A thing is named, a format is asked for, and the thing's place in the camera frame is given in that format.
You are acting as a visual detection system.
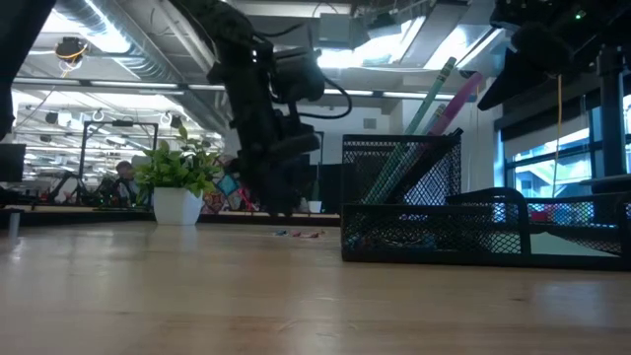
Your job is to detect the teal pencil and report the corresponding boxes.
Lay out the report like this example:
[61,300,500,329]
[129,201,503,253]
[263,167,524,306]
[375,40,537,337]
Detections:
[379,102,449,206]
[362,56,458,206]

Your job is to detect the yellow hanging cord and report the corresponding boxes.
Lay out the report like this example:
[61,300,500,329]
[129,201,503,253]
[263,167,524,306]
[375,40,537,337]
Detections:
[550,73,565,198]

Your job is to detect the purple handled scissors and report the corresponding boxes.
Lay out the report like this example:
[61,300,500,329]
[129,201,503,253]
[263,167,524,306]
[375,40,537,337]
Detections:
[386,71,485,206]

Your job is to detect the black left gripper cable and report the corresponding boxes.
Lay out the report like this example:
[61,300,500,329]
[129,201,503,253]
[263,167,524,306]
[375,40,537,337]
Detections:
[295,76,355,121]

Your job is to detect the black aluminium table frame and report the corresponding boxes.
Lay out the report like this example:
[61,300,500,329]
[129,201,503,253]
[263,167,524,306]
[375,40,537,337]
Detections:
[0,205,342,239]

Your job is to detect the green container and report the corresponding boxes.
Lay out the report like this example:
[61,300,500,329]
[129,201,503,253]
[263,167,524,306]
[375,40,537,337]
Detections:
[570,199,591,224]

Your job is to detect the grey ceiling box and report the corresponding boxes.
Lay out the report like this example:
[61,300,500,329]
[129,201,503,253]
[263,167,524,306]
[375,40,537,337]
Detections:
[317,11,352,49]

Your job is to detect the person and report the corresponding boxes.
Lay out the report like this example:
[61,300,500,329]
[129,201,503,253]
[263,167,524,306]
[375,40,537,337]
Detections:
[113,159,143,207]

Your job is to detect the long ceiling light bar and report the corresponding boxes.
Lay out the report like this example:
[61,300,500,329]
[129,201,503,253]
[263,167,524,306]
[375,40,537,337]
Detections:
[13,77,457,101]

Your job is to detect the green plant in white pot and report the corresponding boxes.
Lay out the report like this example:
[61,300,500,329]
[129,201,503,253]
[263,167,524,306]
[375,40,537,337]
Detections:
[132,124,224,227]

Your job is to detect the black rack frame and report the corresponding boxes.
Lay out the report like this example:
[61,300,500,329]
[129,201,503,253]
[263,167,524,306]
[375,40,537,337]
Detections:
[80,119,160,208]

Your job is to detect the black pole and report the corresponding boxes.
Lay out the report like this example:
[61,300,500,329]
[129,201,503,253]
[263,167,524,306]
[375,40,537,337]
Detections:
[594,42,631,178]

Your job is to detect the black ceiling device yellow cable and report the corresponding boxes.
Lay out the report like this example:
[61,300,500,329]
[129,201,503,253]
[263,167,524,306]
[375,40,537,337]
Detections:
[53,35,91,64]

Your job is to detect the black mesh desk organizer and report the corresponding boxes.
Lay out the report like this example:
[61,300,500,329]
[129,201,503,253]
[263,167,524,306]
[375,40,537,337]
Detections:
[339,132,631,272]

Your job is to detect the black monitor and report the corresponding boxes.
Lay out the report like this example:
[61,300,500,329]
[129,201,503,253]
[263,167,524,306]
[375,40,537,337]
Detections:
[0,142,28,184]

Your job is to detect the colourful patterned object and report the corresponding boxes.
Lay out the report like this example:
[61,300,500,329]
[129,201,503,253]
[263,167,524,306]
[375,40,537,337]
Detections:
[202,170,250,214]

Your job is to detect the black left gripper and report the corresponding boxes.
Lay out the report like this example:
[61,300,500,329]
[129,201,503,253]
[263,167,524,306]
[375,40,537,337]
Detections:
[235,46,327,216]

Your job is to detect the dark grey side desk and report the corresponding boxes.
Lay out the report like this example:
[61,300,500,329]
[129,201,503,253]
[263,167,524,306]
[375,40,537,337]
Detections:
[579,173,631,198]

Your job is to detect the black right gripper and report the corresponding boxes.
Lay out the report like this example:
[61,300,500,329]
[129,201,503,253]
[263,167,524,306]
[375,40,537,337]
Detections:
[476,0,583,110]

